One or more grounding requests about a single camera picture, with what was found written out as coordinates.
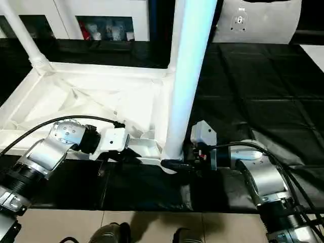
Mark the small red bottle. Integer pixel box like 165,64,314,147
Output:
80,21,90,40

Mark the white plastic bag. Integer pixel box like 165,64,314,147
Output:
211,0,303,45

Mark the white flat board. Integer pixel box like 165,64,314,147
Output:
301,45,324,67

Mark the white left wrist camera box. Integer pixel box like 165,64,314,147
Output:
90,128,130,161

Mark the white cabinet with glass doors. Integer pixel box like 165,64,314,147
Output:
0,0,150,42

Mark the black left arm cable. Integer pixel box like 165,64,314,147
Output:
0,115,126,155

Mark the dark grey robot foot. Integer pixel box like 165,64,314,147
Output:
172,228,206,243
88,223,132,243

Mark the white plastic table top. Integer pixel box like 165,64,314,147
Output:
0,62,178,174

